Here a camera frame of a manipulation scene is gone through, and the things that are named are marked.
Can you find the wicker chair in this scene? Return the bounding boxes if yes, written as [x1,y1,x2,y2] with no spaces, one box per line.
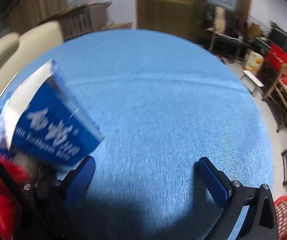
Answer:
[262,64,287,133]

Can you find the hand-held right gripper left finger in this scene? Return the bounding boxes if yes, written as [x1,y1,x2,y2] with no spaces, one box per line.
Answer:
[16,155,96,240]

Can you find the wooden glass-panel door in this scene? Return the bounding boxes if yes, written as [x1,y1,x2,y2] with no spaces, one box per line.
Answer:
[136,0,252,40]

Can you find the cream leather sofa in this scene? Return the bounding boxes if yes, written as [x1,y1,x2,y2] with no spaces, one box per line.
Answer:
[0,20,64,110]

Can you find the blue toothpaste box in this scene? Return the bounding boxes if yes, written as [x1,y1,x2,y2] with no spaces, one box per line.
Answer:
[5,59,103,173]

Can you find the wooden radiator cover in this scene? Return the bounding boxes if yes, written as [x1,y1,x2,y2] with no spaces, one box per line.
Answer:
[37,1,112,40]

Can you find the striped scarf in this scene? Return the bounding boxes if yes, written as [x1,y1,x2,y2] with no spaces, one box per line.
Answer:
[215,6,227,32]

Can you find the yellow printed carton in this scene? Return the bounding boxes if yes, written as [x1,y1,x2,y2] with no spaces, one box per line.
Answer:
[245,51,265,74]

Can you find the black metal chair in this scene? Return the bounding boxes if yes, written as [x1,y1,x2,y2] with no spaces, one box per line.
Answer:
[205,4,245,57]

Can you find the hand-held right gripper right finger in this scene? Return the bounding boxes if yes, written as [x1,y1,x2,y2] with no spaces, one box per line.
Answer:
[195,156,280,240]

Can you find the red plastic basket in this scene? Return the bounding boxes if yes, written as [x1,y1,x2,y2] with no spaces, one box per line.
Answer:
[273,195,287,240]

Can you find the small white stool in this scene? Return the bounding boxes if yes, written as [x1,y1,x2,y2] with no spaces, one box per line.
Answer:
[241,70,264,97]

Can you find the beige striped curtain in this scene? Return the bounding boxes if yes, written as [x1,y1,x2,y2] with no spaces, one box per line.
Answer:
[3,0,71,33]

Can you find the open brown cardboard box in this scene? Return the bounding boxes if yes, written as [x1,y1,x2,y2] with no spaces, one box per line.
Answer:
[248,22,262,38]

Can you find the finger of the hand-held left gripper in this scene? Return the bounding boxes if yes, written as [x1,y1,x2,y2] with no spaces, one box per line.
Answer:
[0,144,37,205]

